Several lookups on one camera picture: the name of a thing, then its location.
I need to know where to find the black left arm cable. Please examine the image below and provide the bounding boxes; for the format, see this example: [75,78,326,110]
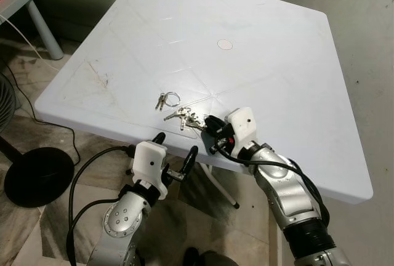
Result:
[66,145,136,266]

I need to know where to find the white table leg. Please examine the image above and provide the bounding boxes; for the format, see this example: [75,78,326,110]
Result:
[200,164,241,209]

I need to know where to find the thin white cable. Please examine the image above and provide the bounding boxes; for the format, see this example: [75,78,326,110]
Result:
[0,14,62,73]

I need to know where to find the black round fan base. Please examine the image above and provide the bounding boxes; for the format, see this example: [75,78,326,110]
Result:
[3,147,75,209]

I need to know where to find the black fan grille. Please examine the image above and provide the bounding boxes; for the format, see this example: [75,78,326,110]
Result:
[0,71,17,135]

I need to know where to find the large silver key bunch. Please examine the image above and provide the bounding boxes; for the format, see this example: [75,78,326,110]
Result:
[163,107,207,132]

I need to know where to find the thin black fan cable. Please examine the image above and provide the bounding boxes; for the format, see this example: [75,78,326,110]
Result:
[0,62,82,166]

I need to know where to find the small keys on round ring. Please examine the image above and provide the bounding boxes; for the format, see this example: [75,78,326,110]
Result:
[155,91,182,111]

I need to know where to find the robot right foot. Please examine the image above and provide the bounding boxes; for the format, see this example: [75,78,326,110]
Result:
[182,247,239,266]

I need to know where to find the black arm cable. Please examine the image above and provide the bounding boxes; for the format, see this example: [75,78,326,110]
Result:
[212,140,331,225]
[66,145,136,266]

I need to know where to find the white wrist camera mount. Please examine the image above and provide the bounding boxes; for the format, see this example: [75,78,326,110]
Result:
[226,107,257,159]
[132,142,169,200]

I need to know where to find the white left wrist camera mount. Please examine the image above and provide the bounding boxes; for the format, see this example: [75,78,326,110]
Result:
[132,142,169,200]

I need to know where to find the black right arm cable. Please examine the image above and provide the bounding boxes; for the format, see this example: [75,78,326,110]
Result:
[212,140,331,225]

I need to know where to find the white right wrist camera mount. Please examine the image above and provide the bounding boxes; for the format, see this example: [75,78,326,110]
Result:
[226,107,257,159]

